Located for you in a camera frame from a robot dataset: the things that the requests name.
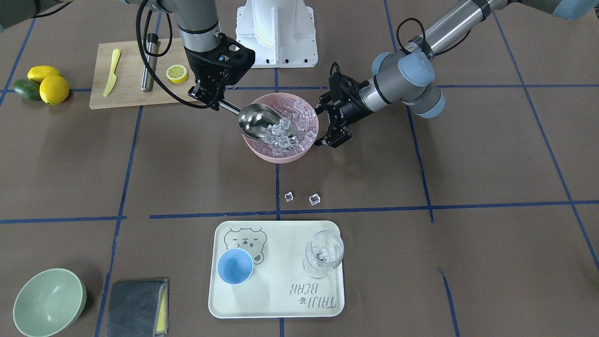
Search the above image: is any yellow lemon oval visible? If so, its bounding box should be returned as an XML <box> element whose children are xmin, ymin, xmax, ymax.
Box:
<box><xmin>27</xmin><ymin>65</ymin><xmax>62</xmax><ymax>84</ymax></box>

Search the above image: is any steel muddler black tip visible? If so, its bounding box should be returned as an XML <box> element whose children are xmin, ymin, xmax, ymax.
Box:
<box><xmin>141</xmin><ymin>33</ymin><xmax>160</xmax><ymax>93</ymax></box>

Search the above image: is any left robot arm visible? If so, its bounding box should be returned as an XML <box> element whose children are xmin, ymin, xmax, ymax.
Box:
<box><xmin>314</xmin><ymin>0</ymin><xmax>511</xmax><ymax>148</ymax></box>

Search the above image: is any green avocado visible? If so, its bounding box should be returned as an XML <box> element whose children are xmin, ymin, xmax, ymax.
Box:
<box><xmin>13</xmin><ymin>79</ymin><xmax>41</xmax><ymax>102</ymax></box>

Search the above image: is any round yellow lemon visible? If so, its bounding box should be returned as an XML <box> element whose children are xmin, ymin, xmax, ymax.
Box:
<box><xmin>39</xmin><ymin>75</ymin><xmax>70</xmax><ymax>105</ymax></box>

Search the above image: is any blue plastic cup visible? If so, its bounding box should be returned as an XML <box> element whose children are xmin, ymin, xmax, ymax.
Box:
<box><xmin>217</xmin><ymin>248</ymin><xmax>253</xmax><ymax>285</ymax></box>

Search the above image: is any pink bowl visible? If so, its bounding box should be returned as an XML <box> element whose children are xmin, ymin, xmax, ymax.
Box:
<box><xmin>242</xmin><ymin>93</ymin><xmax>319</xmax><ymax>164</ymax></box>

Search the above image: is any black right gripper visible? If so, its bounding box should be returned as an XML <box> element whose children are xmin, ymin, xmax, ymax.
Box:
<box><xmin>185</xmin><ymin>32</ymin><xmax>256</xmax><ymax>111</ymax></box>

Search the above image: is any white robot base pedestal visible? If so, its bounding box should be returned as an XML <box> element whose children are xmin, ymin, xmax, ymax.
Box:
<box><xmin>235</xmin><ymin>0</ymin><xmax>319</xmax><ymax>69</ymax></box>

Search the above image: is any wooden cutting board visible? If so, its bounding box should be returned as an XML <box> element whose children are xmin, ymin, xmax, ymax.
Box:
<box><xmin>89</xmin><ymin>38</ymin><xmax>195</xmax><ymax>110</ymax></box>

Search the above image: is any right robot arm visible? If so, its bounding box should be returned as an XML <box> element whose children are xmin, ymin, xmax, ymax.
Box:
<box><xmin>132</xmin><ymin>0</ymin><xmax>256</xmax><ymax>113</ymax></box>

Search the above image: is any clear wine glass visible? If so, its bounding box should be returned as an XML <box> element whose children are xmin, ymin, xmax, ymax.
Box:
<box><xmin>303</xmin><ymin>230</ymin><xmax>345</xmax><ymax>279</ymax></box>

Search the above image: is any stainless steel ice scoop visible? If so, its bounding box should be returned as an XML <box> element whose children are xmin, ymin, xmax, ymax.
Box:
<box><xmin>219</xmin><ymin>99</ymin><xmax>283</xmax><ymax>144</ymax></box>

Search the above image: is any green ceramic bowl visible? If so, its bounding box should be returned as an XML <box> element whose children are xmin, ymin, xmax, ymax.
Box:
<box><xmin>13</xmin><ymin>268</ymin><xmax>87</xmax><ymax>337</ymax></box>

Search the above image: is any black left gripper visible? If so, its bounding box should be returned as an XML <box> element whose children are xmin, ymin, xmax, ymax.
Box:
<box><xmin>313</xmin><ymin>70</ymin><xmax>374</xmax><ymax>148</ymax></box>

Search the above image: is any yellow plastic knife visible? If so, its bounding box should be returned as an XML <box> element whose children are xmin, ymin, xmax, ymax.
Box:
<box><xmin>103</xmin><ymin>49</ymin><xmax>122</xmax><ymax>97</ymax></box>

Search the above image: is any grey yellow folded cloth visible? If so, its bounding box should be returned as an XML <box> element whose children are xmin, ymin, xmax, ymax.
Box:
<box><xmin>105</xmin><ymin>278</ymin><xmax>169</xmax><ymax>337</ymax></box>

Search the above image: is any cream bear serving tray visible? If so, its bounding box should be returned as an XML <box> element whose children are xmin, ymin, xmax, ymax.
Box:
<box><xmin>208</xmin><ymin>220</ymin><xmax>346</xmax><ymax>319</ymax></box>

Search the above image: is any clear ice cubes pile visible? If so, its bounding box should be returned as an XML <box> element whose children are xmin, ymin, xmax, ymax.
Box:
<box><xmin>259</xmin><ymin>98</ymin><xmax>317</xmax><ymax>158</ymax></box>

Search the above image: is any half lemon slice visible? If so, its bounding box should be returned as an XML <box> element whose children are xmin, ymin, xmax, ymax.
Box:
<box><xmin>166</xmin><ymin>64</ymin><xmax>189</xmax><ymax>84</ymax></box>

